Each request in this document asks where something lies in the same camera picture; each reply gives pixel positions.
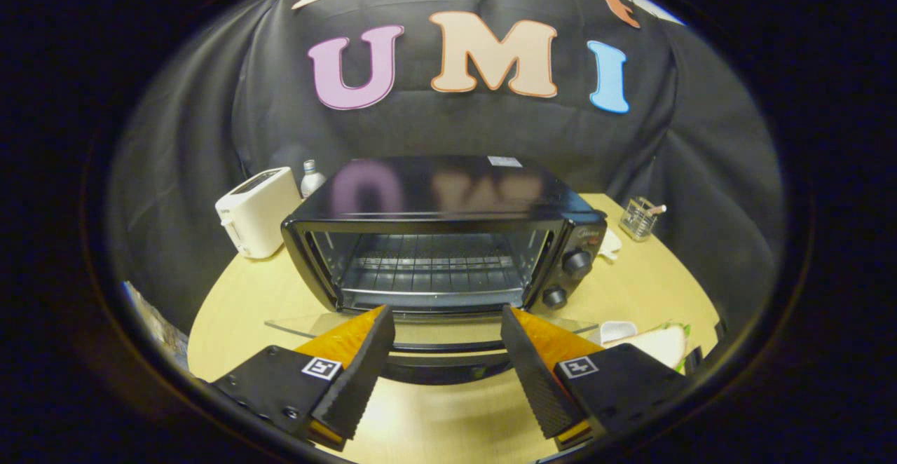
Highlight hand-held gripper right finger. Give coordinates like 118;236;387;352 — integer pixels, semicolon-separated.
500;305;692;451

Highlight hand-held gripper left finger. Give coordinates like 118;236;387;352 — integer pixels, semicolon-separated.
209;304;396;451

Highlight sandwich with lettuce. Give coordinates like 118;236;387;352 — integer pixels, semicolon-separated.
603;323;692;371

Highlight black toaster oven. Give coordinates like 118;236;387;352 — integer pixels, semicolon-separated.
265;155;609;386

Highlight white pop-up toaster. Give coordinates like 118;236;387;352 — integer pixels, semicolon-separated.
214;166;303;261

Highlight white rectangular tray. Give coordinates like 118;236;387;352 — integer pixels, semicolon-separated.
598;320;639;346

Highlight white napkin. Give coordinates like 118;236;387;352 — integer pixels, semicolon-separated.
598;228;624;262

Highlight clear plastic holder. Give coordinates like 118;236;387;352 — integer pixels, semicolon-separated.
619;196;659;243

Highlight black backdrop cloth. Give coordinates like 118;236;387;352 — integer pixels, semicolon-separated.
109;0;786;333

